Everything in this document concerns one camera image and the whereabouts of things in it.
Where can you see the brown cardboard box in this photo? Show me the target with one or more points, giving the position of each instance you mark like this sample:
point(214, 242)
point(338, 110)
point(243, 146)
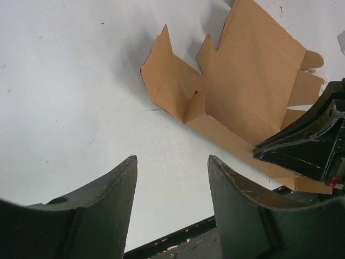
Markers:
point(245, 90)

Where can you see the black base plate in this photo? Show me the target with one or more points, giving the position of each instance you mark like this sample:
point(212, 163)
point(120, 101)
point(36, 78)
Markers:
point(201, 240)

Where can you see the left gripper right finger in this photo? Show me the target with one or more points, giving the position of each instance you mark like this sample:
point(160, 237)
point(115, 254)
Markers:
point(254, 222)

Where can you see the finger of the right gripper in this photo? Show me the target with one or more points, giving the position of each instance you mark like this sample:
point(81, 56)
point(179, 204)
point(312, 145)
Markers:
point(313, 145)

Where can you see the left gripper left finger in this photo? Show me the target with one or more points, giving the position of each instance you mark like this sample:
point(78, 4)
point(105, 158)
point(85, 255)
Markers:
point(89, 222)

